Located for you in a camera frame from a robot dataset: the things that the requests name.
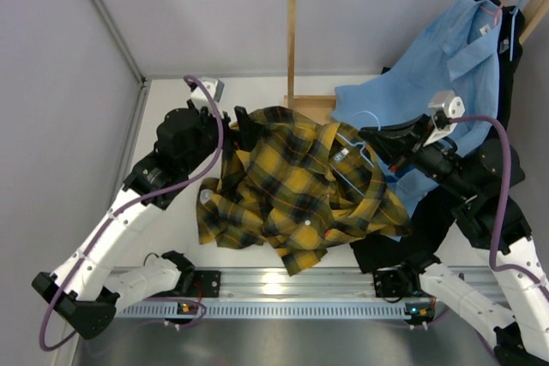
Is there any purple cable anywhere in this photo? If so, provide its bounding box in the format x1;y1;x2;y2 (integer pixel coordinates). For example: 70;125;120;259
39;75;225;351
445;114;549;290

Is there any yellow black plaid shirt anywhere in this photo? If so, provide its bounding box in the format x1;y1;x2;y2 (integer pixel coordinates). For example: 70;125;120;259
196;106;412;275

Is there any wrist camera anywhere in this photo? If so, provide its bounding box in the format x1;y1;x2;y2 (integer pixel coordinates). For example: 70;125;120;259
190;77;225;111
425;90;465;146

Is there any blue wire hanger right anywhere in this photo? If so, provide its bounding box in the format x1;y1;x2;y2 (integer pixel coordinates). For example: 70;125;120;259
508;0;541;62

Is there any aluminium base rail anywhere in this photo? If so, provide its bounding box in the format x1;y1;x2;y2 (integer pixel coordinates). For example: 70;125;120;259
68;266;533;298

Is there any black mounting plate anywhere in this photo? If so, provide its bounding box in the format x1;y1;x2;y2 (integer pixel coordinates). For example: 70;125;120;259
372;267;427;303
172;270;221;298

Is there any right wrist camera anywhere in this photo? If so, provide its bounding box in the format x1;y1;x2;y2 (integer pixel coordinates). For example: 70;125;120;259
425;90;465;146

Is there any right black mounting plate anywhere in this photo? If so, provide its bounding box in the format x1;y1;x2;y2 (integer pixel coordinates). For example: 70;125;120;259
372;267;427;303

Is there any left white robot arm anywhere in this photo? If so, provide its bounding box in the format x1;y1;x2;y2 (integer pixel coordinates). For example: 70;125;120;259
32;103;263;340

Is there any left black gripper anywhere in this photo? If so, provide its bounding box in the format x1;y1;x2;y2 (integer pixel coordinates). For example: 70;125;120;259
181;99;262;173

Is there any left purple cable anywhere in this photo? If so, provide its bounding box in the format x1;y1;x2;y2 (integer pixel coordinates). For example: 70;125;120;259
39;75;225;351

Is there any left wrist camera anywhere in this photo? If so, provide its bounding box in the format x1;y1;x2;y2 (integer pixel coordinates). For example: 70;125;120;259
190;77;225;111

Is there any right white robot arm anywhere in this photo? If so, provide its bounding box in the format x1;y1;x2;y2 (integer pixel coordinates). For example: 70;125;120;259
359;113;548;365

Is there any light blue shirt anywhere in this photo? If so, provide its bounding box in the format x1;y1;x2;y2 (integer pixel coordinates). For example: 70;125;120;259
329;0;504;242

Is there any slotted cable duct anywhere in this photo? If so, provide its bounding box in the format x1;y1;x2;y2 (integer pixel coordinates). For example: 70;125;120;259
116;300;433;321

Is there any light blue wire hanger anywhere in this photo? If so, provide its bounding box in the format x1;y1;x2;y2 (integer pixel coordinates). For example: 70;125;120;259
329;122;387;198

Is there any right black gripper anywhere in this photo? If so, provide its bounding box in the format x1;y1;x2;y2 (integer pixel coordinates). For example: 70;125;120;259
359;114;478;201

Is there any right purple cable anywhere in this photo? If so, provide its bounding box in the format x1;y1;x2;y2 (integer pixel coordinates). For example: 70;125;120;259
445;114;549;290

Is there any black garment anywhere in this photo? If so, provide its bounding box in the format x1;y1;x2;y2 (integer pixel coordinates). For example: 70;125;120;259
334;0;525;273

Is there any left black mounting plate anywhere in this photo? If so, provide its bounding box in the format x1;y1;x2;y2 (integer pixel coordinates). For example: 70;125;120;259
172;270;221;298

